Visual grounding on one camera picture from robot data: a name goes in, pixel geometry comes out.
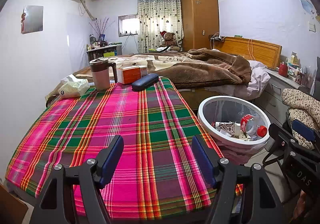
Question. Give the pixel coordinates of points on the grey bedside cabinet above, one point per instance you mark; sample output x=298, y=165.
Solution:
x=275, y=91

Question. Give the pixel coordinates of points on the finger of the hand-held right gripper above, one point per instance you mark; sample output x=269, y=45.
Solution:
x=281, y=137
x=303, y=130

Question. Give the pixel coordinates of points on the brown teddy bear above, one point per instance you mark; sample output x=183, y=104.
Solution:
x=170, y=40

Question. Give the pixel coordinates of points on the brown patterned paper packet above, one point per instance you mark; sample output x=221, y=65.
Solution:
x=227, y=129

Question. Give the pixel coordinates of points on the clear cola bottle red label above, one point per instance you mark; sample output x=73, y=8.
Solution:
x=247, y=122

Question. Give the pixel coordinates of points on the square wall mirror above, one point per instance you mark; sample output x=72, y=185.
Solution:
x=33, y=20

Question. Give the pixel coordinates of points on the heart patterned curtain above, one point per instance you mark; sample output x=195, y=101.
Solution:
x=155, y=18

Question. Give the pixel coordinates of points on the floral quilted cloth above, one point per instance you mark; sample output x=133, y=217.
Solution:
x=300, y=104

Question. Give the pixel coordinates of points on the white wall switch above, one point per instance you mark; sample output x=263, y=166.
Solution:
x=312, y=26

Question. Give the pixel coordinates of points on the cluttered shelf desk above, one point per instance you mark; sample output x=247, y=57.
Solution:
x=105, y=51

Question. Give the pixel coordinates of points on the pink bed sheet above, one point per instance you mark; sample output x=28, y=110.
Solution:
x=257, y=81

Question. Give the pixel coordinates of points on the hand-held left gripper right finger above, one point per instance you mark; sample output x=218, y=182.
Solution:
x=203, y=161

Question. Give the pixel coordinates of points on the air conditioner pipe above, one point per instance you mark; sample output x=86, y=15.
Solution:
x=87, y=10

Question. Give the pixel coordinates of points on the wooden wardrobe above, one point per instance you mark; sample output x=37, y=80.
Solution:
x=200, y=16

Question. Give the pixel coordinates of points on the navy glasses case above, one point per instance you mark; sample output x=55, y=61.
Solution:
x=145, y=81

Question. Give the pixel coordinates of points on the pink green plaid tablecloth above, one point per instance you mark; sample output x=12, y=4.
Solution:
x=140, y=139

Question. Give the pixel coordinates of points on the pink bin liner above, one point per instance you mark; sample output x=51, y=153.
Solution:
x=240, y=155

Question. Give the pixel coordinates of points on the person's right hand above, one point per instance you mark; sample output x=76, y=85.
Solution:
x=303, y=207

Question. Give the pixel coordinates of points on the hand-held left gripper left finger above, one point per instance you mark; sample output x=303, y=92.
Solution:
x=112, y=159

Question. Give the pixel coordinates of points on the red hanging ornament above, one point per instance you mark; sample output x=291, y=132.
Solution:
x=23, y=20

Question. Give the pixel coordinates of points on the brown wooden board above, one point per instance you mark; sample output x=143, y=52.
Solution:
x=12, y=206

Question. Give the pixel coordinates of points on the tissue box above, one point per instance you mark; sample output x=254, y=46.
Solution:
x=292, y=60

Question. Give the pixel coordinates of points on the white round trash bin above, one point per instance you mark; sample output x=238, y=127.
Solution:
x=201, y=114

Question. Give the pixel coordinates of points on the dried branches in vase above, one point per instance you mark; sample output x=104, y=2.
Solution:
x=101, y=26

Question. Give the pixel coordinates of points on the power strip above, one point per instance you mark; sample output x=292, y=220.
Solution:
x=217, y=38

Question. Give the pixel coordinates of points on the small window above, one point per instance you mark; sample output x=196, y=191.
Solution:
x=128, y=25

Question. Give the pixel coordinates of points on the wooden headboard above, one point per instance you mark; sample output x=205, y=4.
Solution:
x=262, y=52

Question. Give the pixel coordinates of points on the orange and white box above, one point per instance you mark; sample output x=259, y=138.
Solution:
x=131, y=75

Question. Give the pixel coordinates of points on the brown fleece blanket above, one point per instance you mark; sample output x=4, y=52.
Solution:
x=207, y=68

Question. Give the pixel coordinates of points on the soft tissue pack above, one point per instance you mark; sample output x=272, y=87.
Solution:
x=73, y=88

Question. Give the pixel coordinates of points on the red jar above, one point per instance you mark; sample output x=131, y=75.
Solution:
x=283, y=69

